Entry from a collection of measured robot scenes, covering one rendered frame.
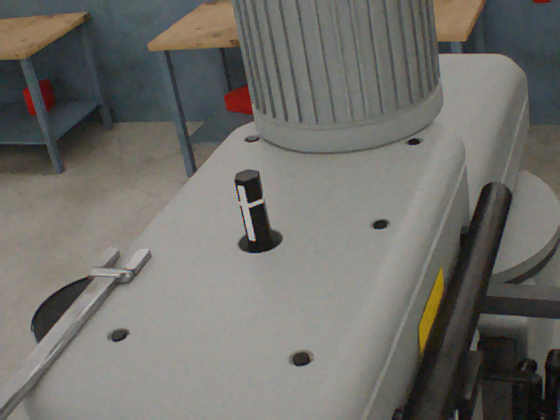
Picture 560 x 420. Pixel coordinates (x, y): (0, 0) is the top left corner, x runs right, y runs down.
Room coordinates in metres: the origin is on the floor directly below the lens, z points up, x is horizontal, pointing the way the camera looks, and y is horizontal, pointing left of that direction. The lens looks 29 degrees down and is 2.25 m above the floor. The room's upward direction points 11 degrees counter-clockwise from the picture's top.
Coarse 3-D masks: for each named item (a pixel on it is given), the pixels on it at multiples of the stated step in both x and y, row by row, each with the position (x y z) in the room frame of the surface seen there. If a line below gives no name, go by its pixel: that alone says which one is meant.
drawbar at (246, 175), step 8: (240, 176) 0.60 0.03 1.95; (248, 176) 0.60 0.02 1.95; (256, 176) 0.59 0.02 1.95; (240, 184) 0.59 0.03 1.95; (248, 184) 0.59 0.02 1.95; (256, 184) 0.59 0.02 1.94; (248, 192) 0.59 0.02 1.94; (256, 192) 0.59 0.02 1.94; (248, 200) 0.59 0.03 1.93; (256, 200) 0.59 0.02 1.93; (264, 200) 0.60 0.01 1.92; (240, 208) 0.60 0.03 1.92; (256, 208) 0.59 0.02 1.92; (264, 208) 0.59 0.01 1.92; (256, 216) 0.59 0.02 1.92; (264, 216) 0.59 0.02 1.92; (256, 224) 0.59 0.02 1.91; (264, 224) 0.59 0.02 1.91; (256, 232) 0.59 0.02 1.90; (264, 232) 0.59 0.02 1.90; (248, 240) 0.60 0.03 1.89; (256, 240) 0.59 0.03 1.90; (264, 240) 0.59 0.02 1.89; (272, 240) 0.60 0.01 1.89; (256, 248) 0.59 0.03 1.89; (264, 248) 0.59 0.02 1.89; (272, 248) 0.59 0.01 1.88
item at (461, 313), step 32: (480, 192) 0.76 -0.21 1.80; (480, 224) 0.69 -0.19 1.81; (480, 256) 0.64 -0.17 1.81; (448, 288) 0.61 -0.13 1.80; (480, 288) 0.60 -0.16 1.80; (448, 320) 0.55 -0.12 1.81; (448, 352) 0.51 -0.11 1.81; (416, 384) 0.49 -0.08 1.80; (448, 384) 0.48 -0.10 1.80; (416, 416) 0.45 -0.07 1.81; (448, 416) 0.46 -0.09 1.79
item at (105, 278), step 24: (96, 264) 0.60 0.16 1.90; (144, 264) 0.60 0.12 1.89; (96, 288) 0.56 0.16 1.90; (72, 312) 0.53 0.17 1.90; (48, 336) 0.51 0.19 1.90; (72, 336) 0.51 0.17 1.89; (24, 360) 0.48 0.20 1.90; (48, 360) 0.48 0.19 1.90; (24, 384) 0.46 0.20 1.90; (0, 408) 0.43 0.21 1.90
